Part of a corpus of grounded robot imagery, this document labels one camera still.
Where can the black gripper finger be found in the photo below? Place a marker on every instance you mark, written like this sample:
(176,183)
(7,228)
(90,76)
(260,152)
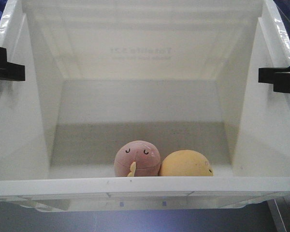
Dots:
(10,71)
(278,77)

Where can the white plastic tote box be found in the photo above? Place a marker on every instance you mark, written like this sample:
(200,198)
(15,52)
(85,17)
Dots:
(180,74)

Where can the yellow plush ball toy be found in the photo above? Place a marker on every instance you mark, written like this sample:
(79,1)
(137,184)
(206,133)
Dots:
(186,163)

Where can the pink plush ball toy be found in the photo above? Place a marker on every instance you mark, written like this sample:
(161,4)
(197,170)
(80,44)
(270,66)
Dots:
(137,159)

